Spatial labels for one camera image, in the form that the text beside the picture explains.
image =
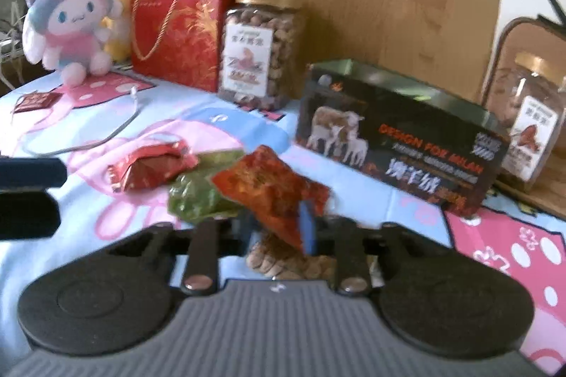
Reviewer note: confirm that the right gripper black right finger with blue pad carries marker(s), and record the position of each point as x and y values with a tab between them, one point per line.
340	238

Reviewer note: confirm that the red orange snack bag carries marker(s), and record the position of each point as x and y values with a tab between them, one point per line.
267	186

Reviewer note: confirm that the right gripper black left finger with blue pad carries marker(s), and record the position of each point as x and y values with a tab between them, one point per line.
213	239

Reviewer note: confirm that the red snack packet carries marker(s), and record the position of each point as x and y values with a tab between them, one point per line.
150	166

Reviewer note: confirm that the round biscuit pack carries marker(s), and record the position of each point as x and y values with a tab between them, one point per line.
275	259

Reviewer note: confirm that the green snack packet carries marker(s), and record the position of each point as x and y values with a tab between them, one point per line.
193	197

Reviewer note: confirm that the black wool product box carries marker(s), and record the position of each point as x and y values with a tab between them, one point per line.
415	137

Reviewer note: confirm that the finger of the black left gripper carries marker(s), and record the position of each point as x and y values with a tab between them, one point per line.
28	215
33	173

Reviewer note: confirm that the pink plush doll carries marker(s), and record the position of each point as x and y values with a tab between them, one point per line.
68	36

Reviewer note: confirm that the small dark red sachet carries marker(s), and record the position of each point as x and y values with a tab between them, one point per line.
36	101

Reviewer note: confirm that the nut jar, gold lid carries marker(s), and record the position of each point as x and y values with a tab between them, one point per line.
259	53
528	97

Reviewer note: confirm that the red gift bag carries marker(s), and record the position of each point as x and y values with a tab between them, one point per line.
179	41

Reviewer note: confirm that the blue pink cartoon blanket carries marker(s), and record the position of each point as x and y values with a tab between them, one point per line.
107	118

